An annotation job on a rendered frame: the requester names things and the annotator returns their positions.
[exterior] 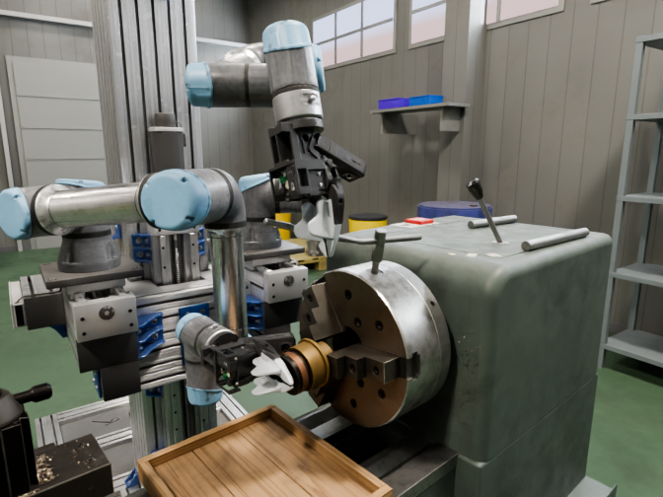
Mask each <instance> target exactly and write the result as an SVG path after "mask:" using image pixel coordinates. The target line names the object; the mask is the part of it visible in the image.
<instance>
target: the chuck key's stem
mask: <svg viewBox="0 0 663 497"><path fill-rule="evenodd" d="M386 236H387V231H386V230H384V229H376V230H375V236H374V238H375V239H376V240H377V242H378V243H377V244H375V245H373V247H372V254H371V260H372V268H371V271H370V272H371V273H373V274H379V273H378V271H379V265H380V262H382V260H383V254H384V247H385V241H386Z"/></svg>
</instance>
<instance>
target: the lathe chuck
mask: <svg viewBox="0 0 663 497"><path fill-rule="evenodd" d="M371 268H372V263H362V264H357V265H353V266H348V267H343V268H340V269H335V270H331V271H327V272H325V273H324V276H325V278H326V281H327V283H328V286H329V288H330V290H331V294H332V297H333V299H334V302H335V304H336V307H337V309H338V312H339V314H340V317H341V319H342V322H343V324H344V325H346V326H349V327H350V329H348V330H346V331H344V332H343V333H341V334H339V335H337V336H335V337H331V338H329V339H326V340H323V342H324V343H326V344H327V345H328V346H329V347H330V348H331V350H332V352H334V351H337V350H339V349H342V348H345V347H347V346H350V345H353V344H355V343H362V344H363V345H367V346H370V347H373V348H376V349H379V350H382V351H385V352H388V353H391V354H394V355H397V356H400V357H403V358H406V359H409V358H412V353H414V354H416V365H417V374H416V375H415V379H413V378H408V379H405V378H402V377H399V378H397V379H394V380H392V381H390V382H388V383H386V384H381V383H379V382H376V381H374V380H371V379H369V378H366V377H365V378H364V379H361V380H359V381H357V380H354V379H352V378H349V377H348V376H345V377H343V379H342V381H341V383H340V386H339V388H338V390H337V393H336V395H335V397H334V400H333V402H332V404H331V407H332V408H333V409H334V410H335V411H336V412H337V413H339V414H340V415H341V416H342V417H344V418H345V419H347V420H348V421H350V422H352V423H354V424H357V425H359V426H363V427H371V428H373V427H380V426H383V425H386V424H388V423H389V422H391V421H393V420H395V419H397V418H398V417H400V416H402V415H404V413H406V411H407V412H408V411H410V410H409V409H410V408H411V410H413V409H415V408H416V407H418V406H420V405H421V404H422V403H424V402H425V401H426V400H427V398H428V397H429V396H430V394H431V393H432V391H433V389H434V387H435V384H436V381H437V378H438V373H439V366H440V348H439V341H438V335H437V331H436V328H435V324H434V321H433V319H432V316H431V314H430V312H429V310H428V308H427V307H426V305H425V303H424V301H423V300H422V298H421V297H420V295H419V294H418V292H417V291H416V290H415V289H414V287H413V286H412V285H411V284H410V283H409V282H408V281H407V280H406V279H405V278H404V277H402V276H401V275H400V274H399V273H398V272H397V271H395V270H393V269H391V268H389V267H387V266H385V265H381V264H380V265H379V271H381V272H382V273H383V275H380V276H376V275H372V274H369V273H367V272H366V270H368V269H371ZM306 312H308V308H307V306H306V303H305V300H303V303H302V307H301V313H300V331H301V330H303V329H304V328H306V326H305V323H304V321H303V318H302V315H303V314H305V313H306Z"/></svg>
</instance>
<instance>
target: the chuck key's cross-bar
mask: <svg viewBox="0 0 663 497"><path fill-rule="evenodd" d="M263 223H264V225H265V226H269V227H273V228H278V229H283V230H287V231H292V232H294V227H295V225H294V224H290V223H285V222H281V221H277V220H272V219H268V218H265V219H264V220H263ZM421 239H422V235H421V234H419V235H407V236H395V237H386V241H385V244H387V243H398V242H409V241H420V240H421ZM338 242H343V243H348V244H352V245H357V246H367V245H375V244H377V243H378V242H377V240H376V239H375V238H372V239H355V238H351V237H347V236H343V235H339V238H338Z"/></svg>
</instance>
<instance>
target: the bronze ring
mask: <svg viewBox="0 0 663 497"><path fill-rule="evenodd" d="M330 353H332V350H331V348H330V347H329V346H328V345H327V344H326V343H324V342H322V341H317V342H315V341H314V340H312V339H310V338H304V339H302V340H300V341H299V342H298V344H297V345H295V346H293V347H290V348H289V349H287V351H286V352H285V353H283V354H281V355H280V359H281V360H282V361H283V362H284V364H285V365H286V367H287V369H288V371H289V373H290V375H291V376H292V380H293V389H292V390H289V391H287V393H289V394H291V395H297V394H299V393H301V392H303V391H310V390H312V389H314V388H316V387H323V386H324V385H326V384H327V383H328V382H329V380H330V376H331V368H330V364H329V361H328V358H327V354H330Z"/></svg>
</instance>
